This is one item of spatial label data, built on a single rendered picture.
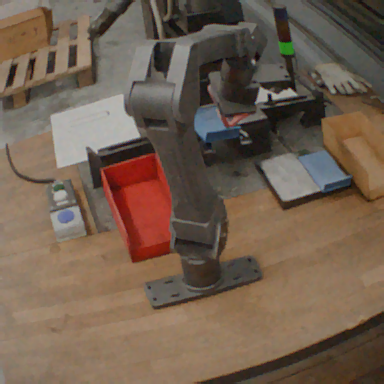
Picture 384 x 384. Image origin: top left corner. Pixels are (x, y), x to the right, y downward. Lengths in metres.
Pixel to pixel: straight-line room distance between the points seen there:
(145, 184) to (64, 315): 0.43
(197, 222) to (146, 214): 0.30
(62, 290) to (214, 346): 0.33
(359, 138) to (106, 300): 0.72
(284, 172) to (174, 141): 0.49
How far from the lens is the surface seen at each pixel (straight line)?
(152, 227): 1.49
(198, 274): 1.29
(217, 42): 1.21
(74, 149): 1.81
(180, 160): 1.15
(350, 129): 1.71
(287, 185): 1.53
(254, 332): 1.24
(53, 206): 1.57
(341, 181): 1.50
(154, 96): 1.08
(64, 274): 1.43
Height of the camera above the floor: 1.77
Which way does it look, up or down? 33 degrees down
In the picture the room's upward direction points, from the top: 8 degrees counter-clockwise
